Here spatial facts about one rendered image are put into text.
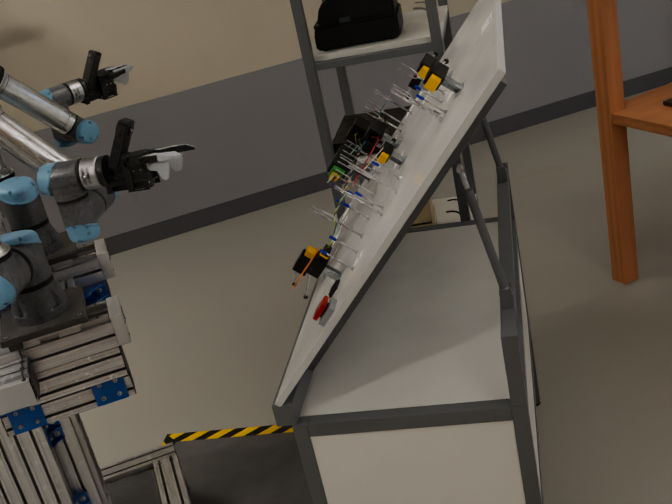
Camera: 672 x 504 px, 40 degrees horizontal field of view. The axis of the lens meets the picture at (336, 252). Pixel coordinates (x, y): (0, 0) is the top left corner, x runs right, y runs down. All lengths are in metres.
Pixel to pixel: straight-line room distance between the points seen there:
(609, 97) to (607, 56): 0.18
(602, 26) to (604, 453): 1.74
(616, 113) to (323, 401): 2.18
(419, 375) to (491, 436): 0.27
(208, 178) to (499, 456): 4.03
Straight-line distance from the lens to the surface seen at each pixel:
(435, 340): 2.67
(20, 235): 2.49
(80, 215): 2.23
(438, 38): 3.24
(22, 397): 2.50
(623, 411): 3.68
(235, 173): 6.15
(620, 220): 4.38
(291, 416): 2.43
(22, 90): 2.96
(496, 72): 1.99
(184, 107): 5.99
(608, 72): 4.15
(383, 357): 2.63
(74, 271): 3.02
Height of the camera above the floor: 2.14
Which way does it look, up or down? 24 degrees down
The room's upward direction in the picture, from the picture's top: 13 degrees counter-clockwise
